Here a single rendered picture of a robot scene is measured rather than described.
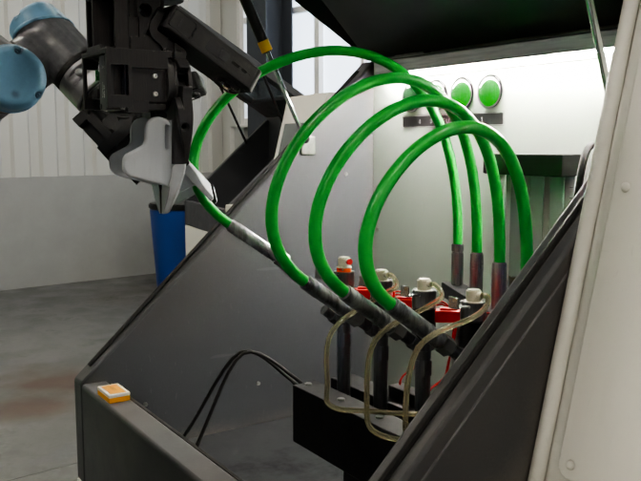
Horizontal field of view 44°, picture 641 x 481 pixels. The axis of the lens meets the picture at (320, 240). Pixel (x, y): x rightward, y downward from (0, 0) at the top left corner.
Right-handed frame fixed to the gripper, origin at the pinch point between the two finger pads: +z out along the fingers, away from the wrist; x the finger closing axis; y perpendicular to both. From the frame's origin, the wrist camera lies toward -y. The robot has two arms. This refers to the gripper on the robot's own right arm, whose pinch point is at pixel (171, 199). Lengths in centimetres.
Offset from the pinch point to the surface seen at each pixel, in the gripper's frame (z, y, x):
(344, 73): -65, -372, -502
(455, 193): 1.5, -48.1, -11.7
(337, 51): -17.9, -32.1, -18.2
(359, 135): -6.3, -19.2, 4.6
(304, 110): -23, -190, -278
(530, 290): 8.2, -26.6, 22.0
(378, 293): 8.9, -15.8, 12.6
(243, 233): 6.6, -20.1, -23.0
